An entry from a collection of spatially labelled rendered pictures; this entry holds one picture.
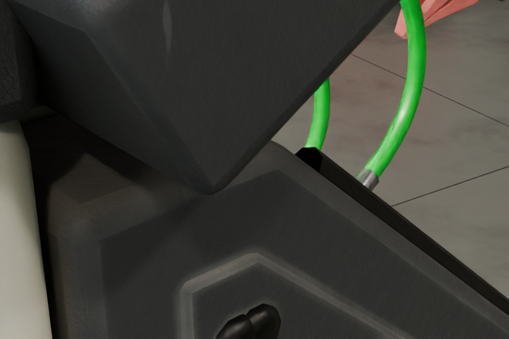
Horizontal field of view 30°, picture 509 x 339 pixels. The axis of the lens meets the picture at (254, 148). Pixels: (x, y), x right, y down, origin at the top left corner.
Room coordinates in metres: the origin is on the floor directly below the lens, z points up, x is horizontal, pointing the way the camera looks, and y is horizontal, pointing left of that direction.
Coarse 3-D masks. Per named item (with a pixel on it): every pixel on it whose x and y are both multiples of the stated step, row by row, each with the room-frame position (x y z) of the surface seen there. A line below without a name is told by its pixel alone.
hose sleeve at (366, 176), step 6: (366, 168) 0.66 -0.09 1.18; (360, 174) 0.66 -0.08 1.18; (366, 174) 0.65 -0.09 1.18; (372, 174) 0.65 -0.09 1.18; (360, 180) 0.65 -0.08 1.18; (366, 180) 0.65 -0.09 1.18; (372, 180) 0.65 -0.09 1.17; (378, 180) 0.66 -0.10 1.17; (366, 186) 0.65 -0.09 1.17; (372, 186) 0.65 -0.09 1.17
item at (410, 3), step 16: (416, 0) 0.68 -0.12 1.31; (416, 16) 0.68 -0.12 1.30; (416, 32) 0.68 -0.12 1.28; (416, 48) 0.69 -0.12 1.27; (416, 64) 0.69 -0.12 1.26; (416, 80) 0.69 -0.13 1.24; (416, 96) 0.68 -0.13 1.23; (400, 112) 0.68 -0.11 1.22; (400, 128) 0.68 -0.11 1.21; (384, 144) 0.67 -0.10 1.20; (400, 144) 0.67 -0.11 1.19; (384, 160) 0.66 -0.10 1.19
